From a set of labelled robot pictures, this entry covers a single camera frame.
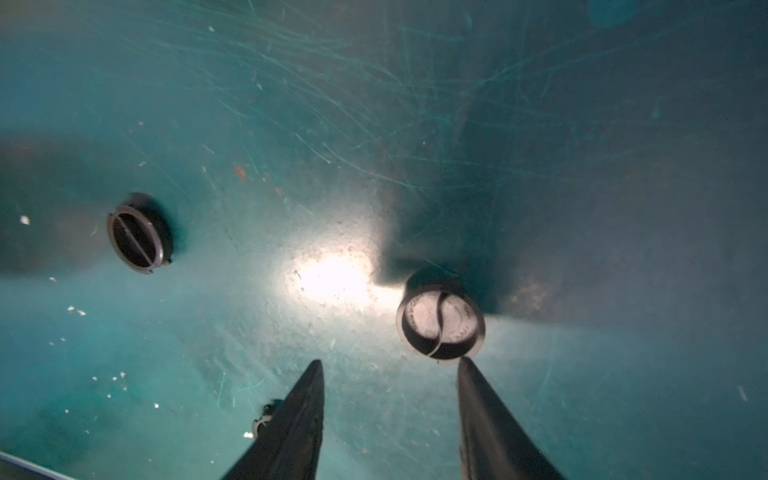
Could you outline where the black plug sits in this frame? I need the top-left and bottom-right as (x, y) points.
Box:
(106, 192), (174, 274)
(395, 282), (486, 364)

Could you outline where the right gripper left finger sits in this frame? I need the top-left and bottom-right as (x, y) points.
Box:
(224, 359), (325, 479)

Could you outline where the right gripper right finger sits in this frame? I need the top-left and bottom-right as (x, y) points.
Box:
(457, 357), (562, 479)

